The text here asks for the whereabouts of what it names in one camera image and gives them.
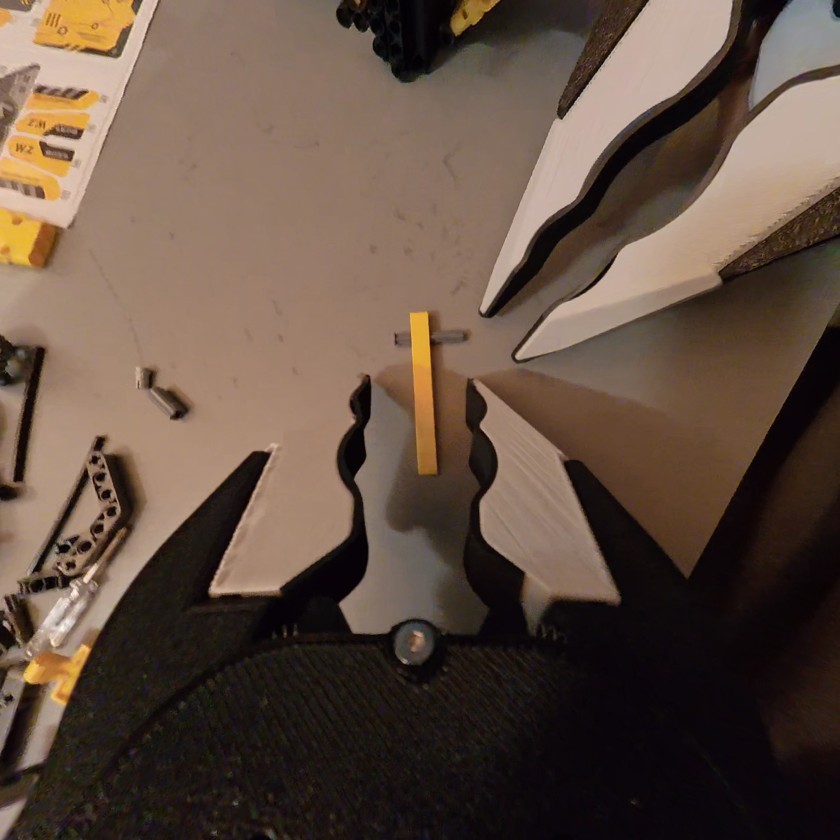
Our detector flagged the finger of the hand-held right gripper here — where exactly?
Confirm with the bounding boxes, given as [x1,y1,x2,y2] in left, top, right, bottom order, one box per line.
[512,62,840,363]
[479,0,746,320]

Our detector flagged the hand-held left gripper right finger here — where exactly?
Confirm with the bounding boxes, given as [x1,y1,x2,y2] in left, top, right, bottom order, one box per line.
[462,377,621,621]

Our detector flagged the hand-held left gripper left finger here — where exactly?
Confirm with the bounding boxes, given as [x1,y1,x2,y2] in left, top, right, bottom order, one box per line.
[209,374,373,599]

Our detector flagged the yellow thin beam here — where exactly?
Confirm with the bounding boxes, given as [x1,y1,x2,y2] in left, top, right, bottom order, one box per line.
[409,311,438,475]

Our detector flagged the pile of small building pieces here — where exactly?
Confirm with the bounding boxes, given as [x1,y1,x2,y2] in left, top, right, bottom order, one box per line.
[0,591,99,788]

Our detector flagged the grey bent technic liftarm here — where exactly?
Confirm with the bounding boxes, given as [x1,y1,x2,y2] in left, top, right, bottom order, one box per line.
[16,453,135,595]

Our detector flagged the yellow black toy vehicle model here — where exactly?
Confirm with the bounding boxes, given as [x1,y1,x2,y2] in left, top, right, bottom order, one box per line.
[335,0,506,83]

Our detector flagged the black thin flexible rod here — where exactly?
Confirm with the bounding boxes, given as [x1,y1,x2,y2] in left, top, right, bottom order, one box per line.
[26,435,107,575]

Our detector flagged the black long axle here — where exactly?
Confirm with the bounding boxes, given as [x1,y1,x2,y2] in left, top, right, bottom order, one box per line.
[12,346,47,485]

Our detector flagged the dark grey bevel gear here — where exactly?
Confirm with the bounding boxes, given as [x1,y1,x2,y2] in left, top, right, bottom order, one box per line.
[0,335,30,388]

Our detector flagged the yellow rectangular panel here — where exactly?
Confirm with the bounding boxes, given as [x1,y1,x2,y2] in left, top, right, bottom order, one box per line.
[0,210,60,269]

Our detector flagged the yellow sticker sheet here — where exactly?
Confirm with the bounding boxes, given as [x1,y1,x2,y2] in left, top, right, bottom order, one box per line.
[0,0,161,229]

